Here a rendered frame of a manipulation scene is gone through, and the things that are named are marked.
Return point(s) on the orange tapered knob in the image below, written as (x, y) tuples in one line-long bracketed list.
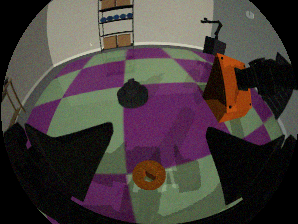
[(150, 169)]

